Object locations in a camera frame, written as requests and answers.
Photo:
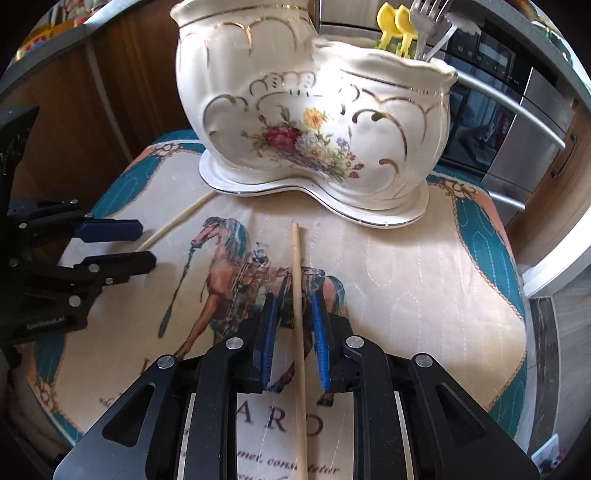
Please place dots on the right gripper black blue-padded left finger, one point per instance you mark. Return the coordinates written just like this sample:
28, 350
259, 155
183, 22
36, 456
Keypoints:
178, 418

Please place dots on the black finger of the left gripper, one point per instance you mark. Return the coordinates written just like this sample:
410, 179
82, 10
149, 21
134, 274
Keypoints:
113, 269

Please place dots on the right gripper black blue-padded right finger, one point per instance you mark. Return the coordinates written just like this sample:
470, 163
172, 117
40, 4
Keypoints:
411, 418

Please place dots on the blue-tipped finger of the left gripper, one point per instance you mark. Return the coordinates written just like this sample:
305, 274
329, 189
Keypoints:
108, 230

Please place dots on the wooden chopstick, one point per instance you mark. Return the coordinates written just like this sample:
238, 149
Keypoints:
178, 220
299, 361

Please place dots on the silver fork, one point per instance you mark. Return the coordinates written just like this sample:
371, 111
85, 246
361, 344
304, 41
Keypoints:
425, 16

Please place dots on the green plastic spoon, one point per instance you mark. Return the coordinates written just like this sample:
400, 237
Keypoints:
386, 21

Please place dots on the grey kitchen countertop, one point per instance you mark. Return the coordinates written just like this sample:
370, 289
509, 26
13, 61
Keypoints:
498, 13

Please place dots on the horse print table cloth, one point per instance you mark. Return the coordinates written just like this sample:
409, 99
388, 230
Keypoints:
445, 285

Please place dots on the wooden cabinet door right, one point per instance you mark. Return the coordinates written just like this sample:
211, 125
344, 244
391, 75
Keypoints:
559, 201

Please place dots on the cream floral ceramic utensil holder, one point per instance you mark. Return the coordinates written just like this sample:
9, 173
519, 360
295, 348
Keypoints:
281, 108

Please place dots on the stainless steel oven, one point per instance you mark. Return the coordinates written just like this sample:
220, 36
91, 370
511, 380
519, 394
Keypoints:
508, 122

